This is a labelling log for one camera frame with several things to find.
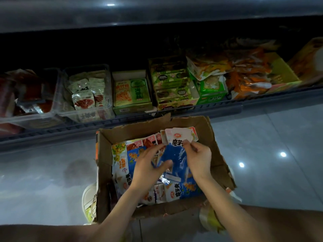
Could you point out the person's left hand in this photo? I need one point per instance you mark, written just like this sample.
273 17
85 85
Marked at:
146 171

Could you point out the white red snack packet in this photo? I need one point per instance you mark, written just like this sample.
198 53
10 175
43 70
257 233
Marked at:
179 134

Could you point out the person's left forearm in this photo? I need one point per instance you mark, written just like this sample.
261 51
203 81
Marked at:
121 214

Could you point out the pile of orange yellow packets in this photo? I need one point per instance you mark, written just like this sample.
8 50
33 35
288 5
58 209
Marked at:
242 68

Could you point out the green snack packets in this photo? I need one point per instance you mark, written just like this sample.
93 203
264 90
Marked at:
212 87

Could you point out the person's right shoe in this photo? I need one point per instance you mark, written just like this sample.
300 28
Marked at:
212 219

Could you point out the person's right forearm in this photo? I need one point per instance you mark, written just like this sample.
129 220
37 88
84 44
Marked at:
232 214

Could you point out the brown cardboard box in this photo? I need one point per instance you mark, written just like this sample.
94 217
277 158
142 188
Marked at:
217 148

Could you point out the lime green display tray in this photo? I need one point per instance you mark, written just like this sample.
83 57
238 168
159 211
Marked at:
282 73

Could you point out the pile of red snack packets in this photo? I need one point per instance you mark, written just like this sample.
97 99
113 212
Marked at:
6 98

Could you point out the person's right leg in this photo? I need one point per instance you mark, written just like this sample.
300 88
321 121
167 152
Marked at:
292 224

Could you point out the person's right hand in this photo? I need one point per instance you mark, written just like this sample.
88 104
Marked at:
198 159

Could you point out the person's left leg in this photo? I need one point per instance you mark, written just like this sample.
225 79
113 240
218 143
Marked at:
45 233

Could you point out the person's shoe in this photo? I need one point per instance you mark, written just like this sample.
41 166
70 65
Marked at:
212 219
89 201

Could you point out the clear plastic tray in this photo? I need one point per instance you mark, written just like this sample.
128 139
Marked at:
6 129
88 117
35 121

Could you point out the green orange display carton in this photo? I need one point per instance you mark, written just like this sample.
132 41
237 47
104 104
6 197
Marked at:
131 92

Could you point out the grey metal store shelf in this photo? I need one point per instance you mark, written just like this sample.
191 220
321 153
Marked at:
151 12

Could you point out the person's left shoe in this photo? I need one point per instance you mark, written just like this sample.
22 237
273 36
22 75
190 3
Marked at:
89 201

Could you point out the person's leg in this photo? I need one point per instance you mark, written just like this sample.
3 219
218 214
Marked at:
292 224
45 233

